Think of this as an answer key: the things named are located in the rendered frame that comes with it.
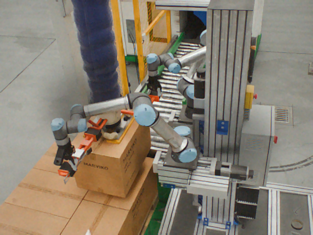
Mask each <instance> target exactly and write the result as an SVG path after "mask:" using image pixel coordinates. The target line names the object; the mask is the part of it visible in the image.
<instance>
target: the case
mask: <svg viewBox="0 0 313 235"><path fill-rule="evenodd" d="M83 135H84V131H83V132H81V133H79V134H78V135H77V136H76V137H75V139H74V140H73V141H72V143H71V144H72V145H74V147H75V149H78V147H79V146H80V143H81V142H82V140H83V139H85V138H83ZM106 140H107V138H103V137H102V138H100V139H99V140H98V141H97V140H96V142H95V141H93V142H92V145H91V147H90V148H92V152H91V153H90V154H89V155H86V156H85V157H84V158H83V160H82V161H81V163H80V165H79V166H78V167H77V171H76V172H75V174H74V177H75V182H76V185H77V187H79V188H84V189H87V190H92V191H97V192H101V193H103V194H109V195H113V196H118V197H122V198H125V197H126V195H127V194H128V192H129V190H130V188H131V186H132V184H133V181H134V179H135V177H136V176H137V174H138V172H139V170H140V168H141V166H142V164H143V162H144V160H145V158H146V156H147V154H148V153H149V151H150V149H151V134H150V127H146V126H142V125H140V124H138V123H137V122H136V120H134V122H133V123H132V125H131V127H130V128H129V130H128V131H127V132H126V134H125V136H124V137H123V139H122V141H121V142H120V144H113V143H108V142H107V141H106Z"/></svg>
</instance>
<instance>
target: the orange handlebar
mask: <svg viewBox="0 0 313 235"><path fill-rule="evenodd" d="M151 101H152V103H153V102H154V101H155V98H154V97H153V98H152V99H151ZM121 113H122V114H129V115H134V112H133V111H127V110H121ZM101 120H102V118H100V119H99V120H98V122H97V123H96V124H97V125H99V124H100V122H101ZM107 121H108V119H104V121H103V123H102V124H101V125H100V127H99V128H101V129H102V128H103V126H104V125H105V124H106V122H107ZM88 139H89V137H88V136H86V137H85V139H83V140H82V142H81V143H80V146H79V147H78V149H82V148H84V149H83V150H84V151H86V150H87V149H89V148H90V147H91V145H92V142H93V140H94V137H92V138H91V139H90V140H88ZM60 174H61V176H63V177H66V175H67V173H62V172H61V173H60Z"/></svg>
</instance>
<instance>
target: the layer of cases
mask: <svg viewBox="0 0 313 235"><path fill-rule="evenodd" d="M57 149H58V146H57V144H56V142H54V143H53V144H52V146H51V147H50V148H49V149H48V150H47V152H46V153H45V154H44V155H43V156H42V158H41V159H39V161H38V162H37V163H36V165H35V166H34V167H33V168H32V169H31V171H30V172H29V173H28V174H27V175H26V177H25V178H23V180H22V181H21V182H20V184H19V185H18V186H17V187H16V188H15V189H14V190H13V192H12V193H11V194H10V195H9V196H8V198H7V199H6V200H5V201H4V202H3V203H2V205H1V206H0V235H138V233H139V231H140V229H141V226H142V224H143V221H144V219H145V217H146V215H147V213H148V211H149V209H150V206H151V204H152V202H153V200H154V197H155V195H156V193H157V174H156V173H154V172H153V161H154V158H149V157H146V158H145V160H144V162H143V164H142V166H141V168H140V170H139V172H138V174H137V176H136V177H135V179H134V181H133V184H132V186H131V188H130V190H129V192H128V194H127V195H126V197H125V198H122V197H118V196H113V195H109V194H103V193H101V192H97V191H92V190H87V189H84V188H79V187H77V185H76V182H75V177H74V175H73V177H70V179H68V181H67V183H66V184H65V183H64V178H65V177H63V176H60V175H59V174H58V171H57V169H59V168H60V166H56V165H54V159H55V156H56V153H57Z"/></svg>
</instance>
